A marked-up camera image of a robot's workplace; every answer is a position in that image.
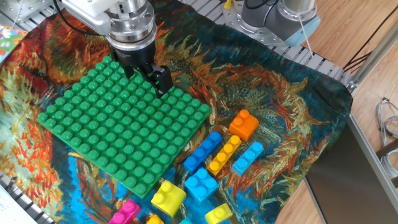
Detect painted sunflower pattern cloth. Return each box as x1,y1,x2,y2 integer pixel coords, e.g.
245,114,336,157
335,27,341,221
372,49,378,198
0,0,354,224

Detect dark grey framed panel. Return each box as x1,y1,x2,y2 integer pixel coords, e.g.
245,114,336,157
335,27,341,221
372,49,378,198
304,114,398,224

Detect grey cable bundle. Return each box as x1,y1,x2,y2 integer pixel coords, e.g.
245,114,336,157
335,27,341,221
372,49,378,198
375,97,398,180

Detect small yellow single-stud brick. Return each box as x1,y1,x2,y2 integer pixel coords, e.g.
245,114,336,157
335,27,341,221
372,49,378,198
204,203,234,224

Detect long orange-yellow brick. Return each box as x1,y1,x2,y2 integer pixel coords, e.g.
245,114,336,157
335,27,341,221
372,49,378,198
146,213,165,224

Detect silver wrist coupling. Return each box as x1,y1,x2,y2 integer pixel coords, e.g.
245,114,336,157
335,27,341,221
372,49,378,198
104,0,158,52

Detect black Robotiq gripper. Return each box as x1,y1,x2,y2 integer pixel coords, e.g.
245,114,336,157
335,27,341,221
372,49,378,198
108,39,174,96

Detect silver perforated metal plate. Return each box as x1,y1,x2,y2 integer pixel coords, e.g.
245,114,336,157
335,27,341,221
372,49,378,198
0,0,58,24

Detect light blue square brick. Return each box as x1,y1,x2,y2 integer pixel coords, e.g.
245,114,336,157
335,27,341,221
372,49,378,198
183,167,220,203

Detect aluminium frame post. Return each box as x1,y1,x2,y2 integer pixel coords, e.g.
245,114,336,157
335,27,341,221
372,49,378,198
346,18,398,94

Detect black floor cables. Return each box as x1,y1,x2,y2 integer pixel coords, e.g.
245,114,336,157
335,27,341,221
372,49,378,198
343,4,398,73

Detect colourful printed paper sheet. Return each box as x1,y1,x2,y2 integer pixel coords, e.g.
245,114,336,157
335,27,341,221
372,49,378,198
0,24,29,65

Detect small yellow-orange four-stud brick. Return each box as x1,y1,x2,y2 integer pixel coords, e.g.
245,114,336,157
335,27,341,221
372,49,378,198
206,134,243,177

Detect dark blue four-stud brick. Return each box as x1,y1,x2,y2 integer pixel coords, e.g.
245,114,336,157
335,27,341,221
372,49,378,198
182,130,224,175

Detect brown wooden bar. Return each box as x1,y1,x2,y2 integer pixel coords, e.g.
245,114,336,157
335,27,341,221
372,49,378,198
375,145,398,159

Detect green studded baseplate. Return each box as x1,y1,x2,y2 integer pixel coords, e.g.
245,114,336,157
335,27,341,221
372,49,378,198
36,55,213,200

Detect white paper sheet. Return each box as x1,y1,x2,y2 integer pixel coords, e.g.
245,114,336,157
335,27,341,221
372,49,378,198
0,185,38,224

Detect orange two-stud block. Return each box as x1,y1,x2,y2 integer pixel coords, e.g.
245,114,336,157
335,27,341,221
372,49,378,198
228,108,260,142

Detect light blue three-stud brick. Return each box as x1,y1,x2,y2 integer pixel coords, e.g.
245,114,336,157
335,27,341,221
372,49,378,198
231,141,265,177

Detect yellow two-stud block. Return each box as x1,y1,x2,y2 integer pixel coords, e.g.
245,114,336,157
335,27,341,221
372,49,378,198
150,179,187,218

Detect magenta three-stud brick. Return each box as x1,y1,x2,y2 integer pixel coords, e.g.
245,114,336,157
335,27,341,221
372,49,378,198
107,198,142,224

